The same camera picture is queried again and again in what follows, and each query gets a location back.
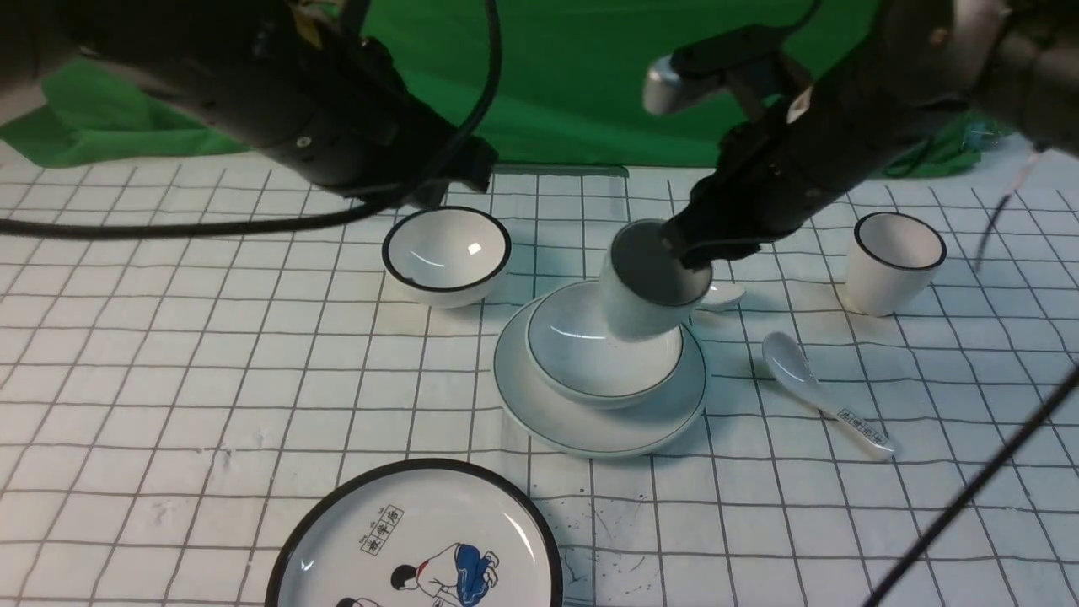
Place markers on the black-rimmed white bowl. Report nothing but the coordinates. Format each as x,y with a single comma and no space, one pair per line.
447,258

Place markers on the green backdrop cloth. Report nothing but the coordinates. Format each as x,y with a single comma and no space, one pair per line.
571,88

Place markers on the grey-rimmed shallow white bowl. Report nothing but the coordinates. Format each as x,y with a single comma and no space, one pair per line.
573,350

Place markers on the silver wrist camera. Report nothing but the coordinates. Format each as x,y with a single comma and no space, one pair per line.
749,63

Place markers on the black-rimmed illustrated plate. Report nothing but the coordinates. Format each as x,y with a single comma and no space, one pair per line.
422,532

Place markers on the grey-rimmed white cup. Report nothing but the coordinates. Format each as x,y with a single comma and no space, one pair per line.
644,290

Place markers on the white grid tablecloth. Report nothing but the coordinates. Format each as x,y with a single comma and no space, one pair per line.
171,409

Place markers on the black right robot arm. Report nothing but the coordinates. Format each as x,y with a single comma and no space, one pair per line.
1012,61

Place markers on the metal clip on backdrop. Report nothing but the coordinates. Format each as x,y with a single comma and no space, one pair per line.
980,137

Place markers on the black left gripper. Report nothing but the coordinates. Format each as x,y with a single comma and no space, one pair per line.
317,98

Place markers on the white spoon with lettering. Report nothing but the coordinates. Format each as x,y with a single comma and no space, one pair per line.
790,368

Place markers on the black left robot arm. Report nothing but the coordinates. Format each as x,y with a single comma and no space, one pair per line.
151,44

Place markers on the grey tape strip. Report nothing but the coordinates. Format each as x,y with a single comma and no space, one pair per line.
561,170

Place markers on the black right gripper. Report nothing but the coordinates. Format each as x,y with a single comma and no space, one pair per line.
782,170

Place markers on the plain white ceramic spoon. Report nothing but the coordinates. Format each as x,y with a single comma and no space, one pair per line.
721,296

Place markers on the grey-rimmed white plate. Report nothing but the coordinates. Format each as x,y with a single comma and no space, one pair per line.
586,431

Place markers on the black-rimmed white cup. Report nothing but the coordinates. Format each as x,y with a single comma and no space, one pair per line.
892,258

